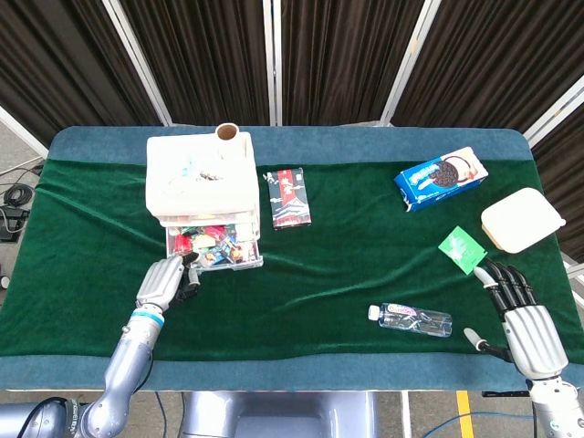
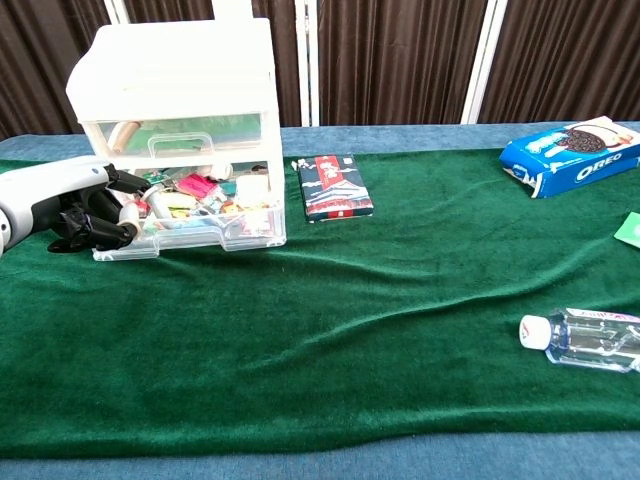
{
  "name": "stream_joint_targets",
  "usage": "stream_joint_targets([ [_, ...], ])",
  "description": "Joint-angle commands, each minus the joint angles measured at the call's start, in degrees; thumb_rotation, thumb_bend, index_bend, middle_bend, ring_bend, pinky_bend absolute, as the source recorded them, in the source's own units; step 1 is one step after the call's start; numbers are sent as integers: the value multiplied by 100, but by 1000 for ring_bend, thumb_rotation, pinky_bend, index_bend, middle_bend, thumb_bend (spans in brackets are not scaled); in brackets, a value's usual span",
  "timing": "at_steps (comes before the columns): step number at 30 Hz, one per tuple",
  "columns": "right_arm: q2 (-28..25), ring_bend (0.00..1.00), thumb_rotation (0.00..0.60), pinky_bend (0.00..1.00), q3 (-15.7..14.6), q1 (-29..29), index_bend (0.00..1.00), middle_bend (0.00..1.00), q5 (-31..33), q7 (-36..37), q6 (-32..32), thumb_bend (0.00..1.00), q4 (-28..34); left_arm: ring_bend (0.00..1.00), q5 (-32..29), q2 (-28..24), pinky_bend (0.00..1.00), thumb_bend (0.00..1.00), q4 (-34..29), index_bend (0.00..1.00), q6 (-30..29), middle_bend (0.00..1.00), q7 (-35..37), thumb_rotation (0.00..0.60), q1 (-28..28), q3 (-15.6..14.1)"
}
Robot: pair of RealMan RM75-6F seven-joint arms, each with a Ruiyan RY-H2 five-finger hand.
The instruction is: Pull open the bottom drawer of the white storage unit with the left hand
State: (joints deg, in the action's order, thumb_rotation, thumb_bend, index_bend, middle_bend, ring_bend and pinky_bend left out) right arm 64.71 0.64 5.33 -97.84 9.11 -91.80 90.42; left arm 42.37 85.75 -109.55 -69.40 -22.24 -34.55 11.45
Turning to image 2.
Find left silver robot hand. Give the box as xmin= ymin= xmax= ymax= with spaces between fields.
xmin=0 ymin=154 xmax=154 ymax=255

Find clear drawer with assorted items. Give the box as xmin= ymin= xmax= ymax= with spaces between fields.
xmin=92 ymin=162 xmax=287 ymax=262

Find pink small packet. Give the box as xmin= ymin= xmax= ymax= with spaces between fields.
xmin=176 ymin=173 xmax=212 ymax=199

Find stacked white food boxes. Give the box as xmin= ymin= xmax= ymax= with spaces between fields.
xmin=65 ymin=17 xmax=287 ymax=262

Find white tape roll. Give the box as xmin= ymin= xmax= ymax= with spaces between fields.
xmin=234 ymin=174 xmax=272 ymax=209

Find dark patterned red-blue box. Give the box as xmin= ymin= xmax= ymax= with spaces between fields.
xmin=291 ymin=153 xmax=375 ymax=224

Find green velvet cloth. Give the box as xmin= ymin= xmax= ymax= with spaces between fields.
xmin=0 ymin=148 xmax=640 ymax=459

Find dark pleated folding screen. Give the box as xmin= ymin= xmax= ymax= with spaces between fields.
xmin=0 ymin=0 xmax=640 ymax=141

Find blue Oreo cookie box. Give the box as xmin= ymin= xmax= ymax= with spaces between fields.
xmin=498 ymin=115 xmax=640 ymax=200

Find clear plastic water bottle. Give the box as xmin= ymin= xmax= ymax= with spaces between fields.
xmin=518 ymin=307 xmax=640 ymax=375

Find green sachet packet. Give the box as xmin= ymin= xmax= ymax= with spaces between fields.
xmin=613 ymin=211 xmax=640 ymax=250

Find wooden ring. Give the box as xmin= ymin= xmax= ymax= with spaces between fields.
xmin=108 ymin=120 xmax=144 ymax=154

